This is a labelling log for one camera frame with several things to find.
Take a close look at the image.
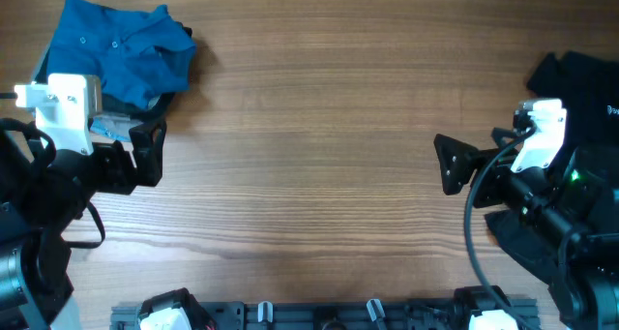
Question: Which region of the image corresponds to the blue polo shirt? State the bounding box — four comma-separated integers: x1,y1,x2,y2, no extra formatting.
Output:
45,0,198,111

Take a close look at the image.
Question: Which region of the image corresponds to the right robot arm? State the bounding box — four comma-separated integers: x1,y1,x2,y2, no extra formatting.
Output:
433,129,618,329

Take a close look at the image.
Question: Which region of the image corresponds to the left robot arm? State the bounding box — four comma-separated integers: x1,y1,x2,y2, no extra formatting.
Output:
1,118,166,329

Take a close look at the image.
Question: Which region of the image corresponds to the folded light blue garment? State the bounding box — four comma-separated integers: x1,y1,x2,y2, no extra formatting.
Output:
90,116,135,142

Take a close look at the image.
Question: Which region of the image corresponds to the folded grey garment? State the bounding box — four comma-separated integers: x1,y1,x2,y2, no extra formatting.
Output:
91,113,142,135

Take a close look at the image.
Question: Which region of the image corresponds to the black polo shirt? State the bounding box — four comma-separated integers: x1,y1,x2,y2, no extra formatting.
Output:
485,51,618,284

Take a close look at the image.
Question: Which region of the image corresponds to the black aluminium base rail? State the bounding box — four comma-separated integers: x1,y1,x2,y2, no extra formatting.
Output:
110,286,541,330

